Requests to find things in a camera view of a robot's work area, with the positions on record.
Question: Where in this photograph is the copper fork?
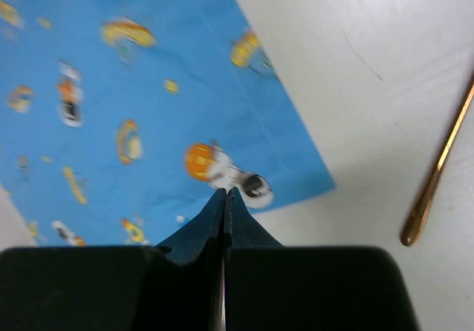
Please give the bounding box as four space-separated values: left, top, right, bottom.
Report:
399 75 473 247

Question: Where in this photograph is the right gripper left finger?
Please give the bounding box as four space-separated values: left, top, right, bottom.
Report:
140 189 226 330

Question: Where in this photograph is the blue space-print cloth placemat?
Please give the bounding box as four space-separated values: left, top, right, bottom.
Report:
1 0 335 247

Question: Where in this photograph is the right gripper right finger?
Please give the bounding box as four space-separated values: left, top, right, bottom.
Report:
224 188 296 330

